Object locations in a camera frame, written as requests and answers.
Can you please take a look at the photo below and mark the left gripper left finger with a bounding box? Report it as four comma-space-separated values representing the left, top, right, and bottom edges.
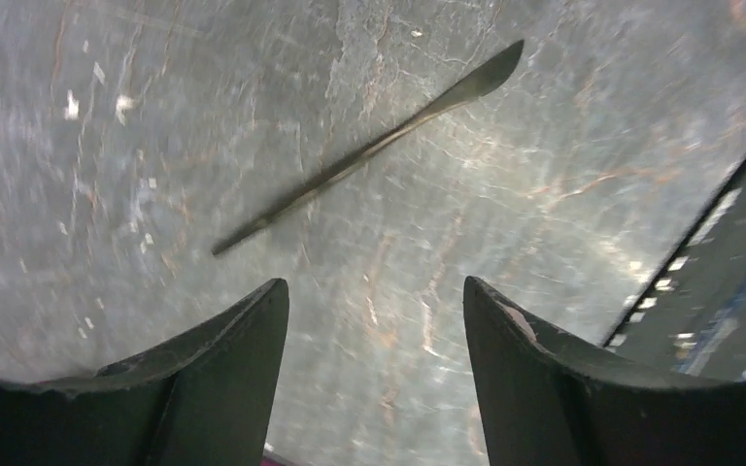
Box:
0, 279, 289, 465

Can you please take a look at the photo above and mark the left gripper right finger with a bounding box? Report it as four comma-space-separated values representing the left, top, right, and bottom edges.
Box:
463, 276, 746, 465

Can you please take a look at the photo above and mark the purple cloth napkin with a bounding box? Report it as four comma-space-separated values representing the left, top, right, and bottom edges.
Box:
260, 450, 296, 466

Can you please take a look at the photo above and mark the black knife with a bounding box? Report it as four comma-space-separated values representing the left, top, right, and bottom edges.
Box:
211, 39, 525, 256

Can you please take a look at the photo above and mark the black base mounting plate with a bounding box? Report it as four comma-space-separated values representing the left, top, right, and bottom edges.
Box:
603, 157, 746, 381

